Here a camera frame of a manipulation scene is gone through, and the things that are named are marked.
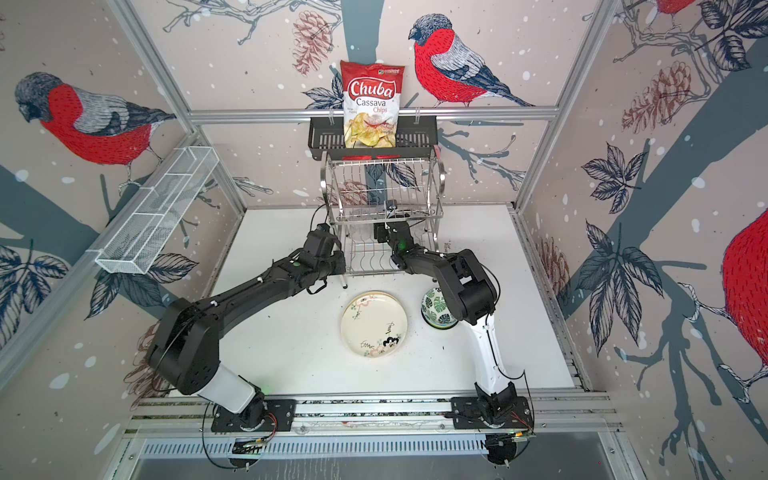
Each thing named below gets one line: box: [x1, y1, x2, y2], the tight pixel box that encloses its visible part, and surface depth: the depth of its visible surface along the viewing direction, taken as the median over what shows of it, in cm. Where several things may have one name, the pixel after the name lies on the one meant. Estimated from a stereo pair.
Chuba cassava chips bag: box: [340, 60, 405, 149], surface depth 86 cm
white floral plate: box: [340, 291, 409, 358], surface depth 87 cm
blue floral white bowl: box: [421, 314, 459, 329], surface depth 86 cm
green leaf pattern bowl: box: [421, 288, 459, 329], surface depth 88 cm
